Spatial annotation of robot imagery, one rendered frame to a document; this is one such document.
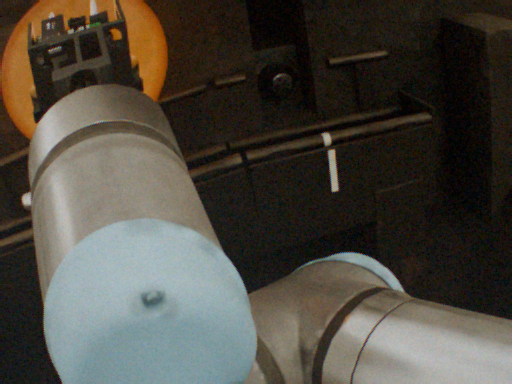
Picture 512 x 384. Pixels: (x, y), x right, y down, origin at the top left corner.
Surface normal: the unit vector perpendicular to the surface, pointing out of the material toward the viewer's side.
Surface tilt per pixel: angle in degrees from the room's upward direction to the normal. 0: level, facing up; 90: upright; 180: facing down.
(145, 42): 89
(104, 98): 20
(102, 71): 106
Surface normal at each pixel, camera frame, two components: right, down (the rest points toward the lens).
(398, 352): -0.65, -0.52
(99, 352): 0.37, 0.54
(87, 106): -0.07, -0.76
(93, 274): -0.34, -0.62
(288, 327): 0.26, -0.65
